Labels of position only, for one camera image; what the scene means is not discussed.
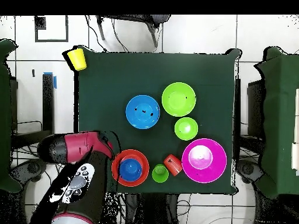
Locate yellow cup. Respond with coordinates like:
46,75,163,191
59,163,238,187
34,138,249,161
67,48,88,72

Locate black chair base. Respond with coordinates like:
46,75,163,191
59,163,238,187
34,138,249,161
10,159,51,187

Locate orange cup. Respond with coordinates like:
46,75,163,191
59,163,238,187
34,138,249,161
163,153,183,176

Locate large light blue bowl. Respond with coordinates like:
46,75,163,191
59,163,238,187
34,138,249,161
125,94,161,130

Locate green cup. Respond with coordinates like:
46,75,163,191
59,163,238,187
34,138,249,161
151,163,169,183

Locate large pink bowl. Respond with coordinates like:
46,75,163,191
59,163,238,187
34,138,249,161
181,138,228,184

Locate large green bowl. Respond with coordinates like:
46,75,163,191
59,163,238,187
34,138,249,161
161,82,197,117

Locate green cloth side table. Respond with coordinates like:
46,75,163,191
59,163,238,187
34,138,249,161
254,45,299,199
0,38,23,193

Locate bundle of floor cables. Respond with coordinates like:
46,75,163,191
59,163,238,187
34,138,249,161
11,134,66,178

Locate black metal frame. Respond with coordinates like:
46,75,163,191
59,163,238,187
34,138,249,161
10,73,55,150

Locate dark green table cloth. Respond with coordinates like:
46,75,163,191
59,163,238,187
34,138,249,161
74,45,241,194

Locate black mesh chair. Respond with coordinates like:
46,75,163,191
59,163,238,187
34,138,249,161
96,14,171,48

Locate small dark blue bowl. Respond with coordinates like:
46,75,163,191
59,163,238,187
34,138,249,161
119,158,143,183

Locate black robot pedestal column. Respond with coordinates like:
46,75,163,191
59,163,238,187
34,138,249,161
123,192,180,224

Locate orange bowl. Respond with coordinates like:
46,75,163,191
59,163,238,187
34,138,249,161
111,149,150,188

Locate small green bowl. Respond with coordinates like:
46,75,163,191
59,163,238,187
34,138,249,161
174,117,199,141

